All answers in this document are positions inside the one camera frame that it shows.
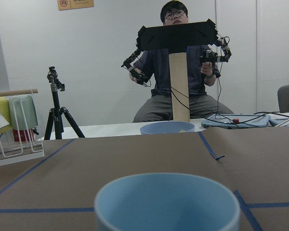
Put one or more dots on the blue teach pendant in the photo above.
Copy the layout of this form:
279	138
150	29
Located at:
276	120
232	121

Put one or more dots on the white wire cup rack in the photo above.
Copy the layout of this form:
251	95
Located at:
19	145

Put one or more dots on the seated operator person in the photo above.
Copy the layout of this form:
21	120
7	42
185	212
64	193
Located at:
155	63

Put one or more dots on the green cup on rack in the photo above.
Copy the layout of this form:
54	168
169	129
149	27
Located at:
22	112

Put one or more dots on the grey office chair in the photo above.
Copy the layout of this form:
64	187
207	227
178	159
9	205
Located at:
283	98

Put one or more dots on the blue bowl with fork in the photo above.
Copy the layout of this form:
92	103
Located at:
165	127

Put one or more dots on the cardboard post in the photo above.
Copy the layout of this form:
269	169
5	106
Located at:
179	87

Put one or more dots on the black camera tripod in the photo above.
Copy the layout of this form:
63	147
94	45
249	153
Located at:
55	114

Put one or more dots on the light blue cup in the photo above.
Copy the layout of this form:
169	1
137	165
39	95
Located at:
166	202

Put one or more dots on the black teleoperation leader device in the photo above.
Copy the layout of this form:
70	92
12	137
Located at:
176	38

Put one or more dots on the yellow cup on rack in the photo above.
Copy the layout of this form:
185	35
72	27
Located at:
5	121

